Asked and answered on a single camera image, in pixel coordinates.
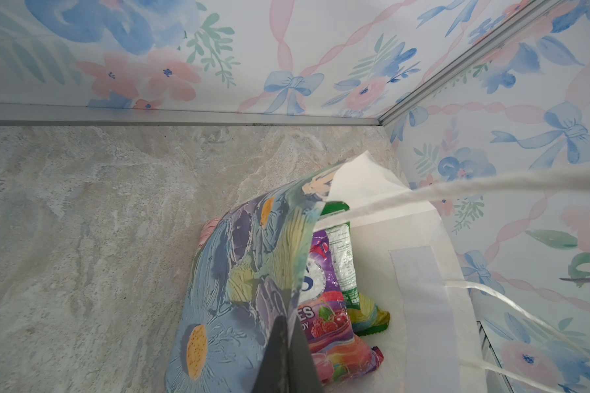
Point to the green snack packet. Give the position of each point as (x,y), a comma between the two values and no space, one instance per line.
(366,317)

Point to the floral paper gift bag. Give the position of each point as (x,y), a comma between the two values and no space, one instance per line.
(251,262)

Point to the purple Fox's berries bag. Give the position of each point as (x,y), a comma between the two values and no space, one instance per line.
(337,352)

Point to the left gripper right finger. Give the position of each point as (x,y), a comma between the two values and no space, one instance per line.
(303,377)

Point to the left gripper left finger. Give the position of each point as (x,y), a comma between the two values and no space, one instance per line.
(273,373)

